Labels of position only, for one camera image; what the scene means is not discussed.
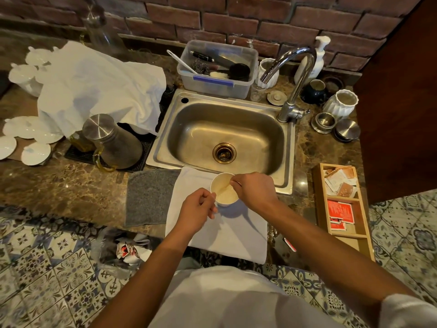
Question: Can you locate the person's left hand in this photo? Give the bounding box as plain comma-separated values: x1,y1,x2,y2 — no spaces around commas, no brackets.
175,188,218,238

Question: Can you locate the person's right hand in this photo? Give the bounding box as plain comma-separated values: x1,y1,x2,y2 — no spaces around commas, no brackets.
230,172,279,213

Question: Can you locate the white ceramic cup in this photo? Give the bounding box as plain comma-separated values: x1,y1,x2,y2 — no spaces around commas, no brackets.
210,173,240,207

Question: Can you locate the person's left forearm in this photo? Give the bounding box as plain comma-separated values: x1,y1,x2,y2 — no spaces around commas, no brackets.
89,231,192,328

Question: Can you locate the person's right forearm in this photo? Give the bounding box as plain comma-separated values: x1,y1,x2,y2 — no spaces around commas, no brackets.
266,201,421,326

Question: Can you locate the brass sink drain strainer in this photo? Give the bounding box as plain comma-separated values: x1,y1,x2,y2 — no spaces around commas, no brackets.
212,142,237,165

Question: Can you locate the white folded towel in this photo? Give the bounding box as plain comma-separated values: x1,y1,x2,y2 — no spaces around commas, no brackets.
165,167,269,265

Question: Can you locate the grey cloth mat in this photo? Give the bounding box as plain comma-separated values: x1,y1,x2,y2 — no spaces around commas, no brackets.
125,169,182,228

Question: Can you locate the stainless steel sink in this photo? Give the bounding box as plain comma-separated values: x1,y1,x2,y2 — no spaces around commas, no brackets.
146,88,296,195

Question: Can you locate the black rubber drain mat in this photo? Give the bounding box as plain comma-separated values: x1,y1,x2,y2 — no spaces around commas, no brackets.
64,122,156,173

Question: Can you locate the person's white shirt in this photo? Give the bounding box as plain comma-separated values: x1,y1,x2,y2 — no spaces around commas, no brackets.
148,266,437,328

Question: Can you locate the clear plastic storage container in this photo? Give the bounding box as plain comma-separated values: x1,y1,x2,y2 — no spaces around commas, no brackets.
176,39,259,100

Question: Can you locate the pile of white orange sachets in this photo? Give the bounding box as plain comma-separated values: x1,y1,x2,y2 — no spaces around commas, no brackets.
324,166,358,199

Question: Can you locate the clear trash bag with waste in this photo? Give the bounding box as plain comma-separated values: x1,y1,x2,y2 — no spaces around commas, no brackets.
90,228,153,279

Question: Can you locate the pile of red sachets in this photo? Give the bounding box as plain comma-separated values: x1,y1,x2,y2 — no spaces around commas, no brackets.
327,199,354,231

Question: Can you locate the small white ribbed cup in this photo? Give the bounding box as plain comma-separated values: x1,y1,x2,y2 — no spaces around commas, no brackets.
256,58,280,89

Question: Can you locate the black round brush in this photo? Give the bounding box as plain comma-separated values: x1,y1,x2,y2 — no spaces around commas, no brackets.
228,63,251,82

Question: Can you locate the chrome curved faucet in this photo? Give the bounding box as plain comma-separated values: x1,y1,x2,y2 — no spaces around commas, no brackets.
260,46,318,123

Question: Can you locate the steel lidded jug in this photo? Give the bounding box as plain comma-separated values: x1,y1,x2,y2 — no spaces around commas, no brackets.
81,113,143,170

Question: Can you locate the dark blue ceramic mug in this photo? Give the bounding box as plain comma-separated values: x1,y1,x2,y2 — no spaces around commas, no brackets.
300,79,329,106

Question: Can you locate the round metal tin lid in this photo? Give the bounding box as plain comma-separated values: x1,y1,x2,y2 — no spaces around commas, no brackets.
333,118,361,143

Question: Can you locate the large white ribbed cup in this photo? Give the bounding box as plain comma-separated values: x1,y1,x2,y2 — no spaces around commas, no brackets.
322,89,359,120

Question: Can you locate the wooden compartment organizer box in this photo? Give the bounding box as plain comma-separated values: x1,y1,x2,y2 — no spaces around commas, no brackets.
311,163,376,263

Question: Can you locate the white plastic spoon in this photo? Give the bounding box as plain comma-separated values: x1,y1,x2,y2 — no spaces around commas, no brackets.
166,49,199,75

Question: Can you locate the dark round bowl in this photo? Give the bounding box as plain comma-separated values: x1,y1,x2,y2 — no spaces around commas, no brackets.
322,76,344,95

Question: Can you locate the white pump soap bottle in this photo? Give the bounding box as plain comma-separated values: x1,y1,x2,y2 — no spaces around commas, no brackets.
295,36,331,87

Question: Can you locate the large white crumpled cloth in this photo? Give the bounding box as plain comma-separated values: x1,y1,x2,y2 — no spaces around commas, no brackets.
37,40,167,138

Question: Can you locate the dark wooden cabinet panel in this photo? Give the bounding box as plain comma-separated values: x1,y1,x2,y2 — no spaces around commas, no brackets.
353,0,437,205

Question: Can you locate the white ceramic saucer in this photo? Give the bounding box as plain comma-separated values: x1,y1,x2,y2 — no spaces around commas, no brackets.
21,142,52,166
0,135,17,160

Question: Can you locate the large white ceramic plate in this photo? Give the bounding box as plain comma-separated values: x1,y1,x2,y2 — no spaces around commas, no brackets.
2,115,64,144

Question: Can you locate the clear glass carafe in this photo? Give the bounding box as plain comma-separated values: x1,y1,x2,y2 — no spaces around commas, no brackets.
81,5,127,59

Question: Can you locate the white ceramic teapot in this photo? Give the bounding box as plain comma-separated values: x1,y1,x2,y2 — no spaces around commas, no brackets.
8,63,44,98

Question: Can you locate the white ceramic lidded bowl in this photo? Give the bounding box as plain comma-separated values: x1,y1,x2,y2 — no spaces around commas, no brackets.
25,46,61,67

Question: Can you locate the black handled tool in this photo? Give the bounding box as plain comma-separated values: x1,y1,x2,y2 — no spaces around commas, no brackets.
190,51,215,63

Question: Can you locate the glass pitcher with yellow handle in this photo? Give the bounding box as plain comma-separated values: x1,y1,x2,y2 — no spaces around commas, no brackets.
68,131,117,173

